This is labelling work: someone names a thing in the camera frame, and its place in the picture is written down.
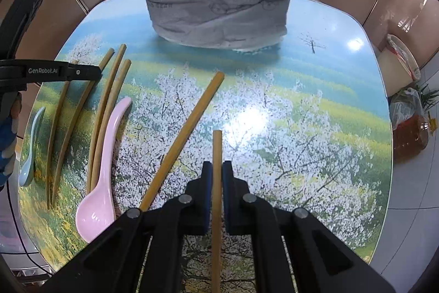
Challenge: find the light blue ceramic spoon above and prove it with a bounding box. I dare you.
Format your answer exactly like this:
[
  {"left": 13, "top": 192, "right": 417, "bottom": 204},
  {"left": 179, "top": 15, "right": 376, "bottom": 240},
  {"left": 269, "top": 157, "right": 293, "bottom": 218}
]
[{"left": 19, "top": 107, "right": 45, "bottom": 187}]

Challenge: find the bamboo chopstick diagonal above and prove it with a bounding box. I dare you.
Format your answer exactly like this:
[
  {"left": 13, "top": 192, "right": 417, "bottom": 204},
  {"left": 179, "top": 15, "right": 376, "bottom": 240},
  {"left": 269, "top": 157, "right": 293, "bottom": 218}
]
[{"left": 139, "top": 71, "right": 225, "bottom": 212}]

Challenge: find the amber cooking oil bottle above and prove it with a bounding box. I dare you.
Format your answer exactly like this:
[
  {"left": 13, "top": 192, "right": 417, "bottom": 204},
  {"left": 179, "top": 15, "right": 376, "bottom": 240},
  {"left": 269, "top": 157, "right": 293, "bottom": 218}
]
[{"left": 393, "top": 115, "right": 429, "bottom": 161}]

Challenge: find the blue gloved left hand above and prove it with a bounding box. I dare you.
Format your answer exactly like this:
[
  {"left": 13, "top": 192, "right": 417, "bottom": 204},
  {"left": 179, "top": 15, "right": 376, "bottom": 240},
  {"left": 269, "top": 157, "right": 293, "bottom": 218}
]
[{"left": 0, "top": 92, "right": 22, "bottom": 190}]

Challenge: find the landscape print table mat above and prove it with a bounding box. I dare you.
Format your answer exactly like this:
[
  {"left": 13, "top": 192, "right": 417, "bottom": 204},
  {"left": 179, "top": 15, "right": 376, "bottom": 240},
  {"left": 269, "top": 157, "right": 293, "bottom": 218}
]
[{"left": 17, "top": 0, "right": 394, "bottom": 293}]

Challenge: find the beige trash bin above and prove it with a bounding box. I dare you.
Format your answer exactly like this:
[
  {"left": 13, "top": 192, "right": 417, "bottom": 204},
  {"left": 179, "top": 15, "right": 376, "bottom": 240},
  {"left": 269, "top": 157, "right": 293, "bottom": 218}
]
[{"left": 377, "top": 34, "right": 420, "bottom": 97}]

